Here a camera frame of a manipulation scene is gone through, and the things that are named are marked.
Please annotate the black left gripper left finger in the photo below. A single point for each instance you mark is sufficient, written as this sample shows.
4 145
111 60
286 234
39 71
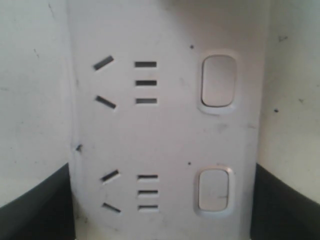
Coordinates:
43 213

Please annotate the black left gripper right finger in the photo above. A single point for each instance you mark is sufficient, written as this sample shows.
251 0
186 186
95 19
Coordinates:
281 213

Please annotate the white five-outlet power strip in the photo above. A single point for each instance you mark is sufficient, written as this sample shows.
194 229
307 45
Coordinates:
166 111

